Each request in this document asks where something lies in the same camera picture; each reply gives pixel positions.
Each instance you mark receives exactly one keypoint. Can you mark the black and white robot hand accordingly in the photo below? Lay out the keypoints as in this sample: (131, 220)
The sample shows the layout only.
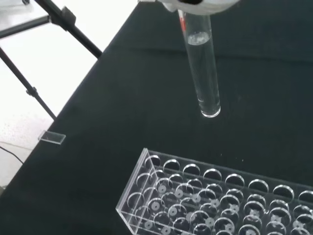
(195, 5)

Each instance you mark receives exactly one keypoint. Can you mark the clear acrylic test tube rack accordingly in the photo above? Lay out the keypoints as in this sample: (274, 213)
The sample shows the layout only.
(215, 195)

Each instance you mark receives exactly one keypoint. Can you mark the black cloth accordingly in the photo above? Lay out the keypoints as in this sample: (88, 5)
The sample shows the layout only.
(171, 122)

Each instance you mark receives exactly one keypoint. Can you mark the black tripod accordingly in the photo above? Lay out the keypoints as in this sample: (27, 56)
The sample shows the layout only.
(61, 27)

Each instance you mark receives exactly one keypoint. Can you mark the clear plastic clip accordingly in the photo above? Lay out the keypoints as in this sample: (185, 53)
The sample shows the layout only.
(52, 137)

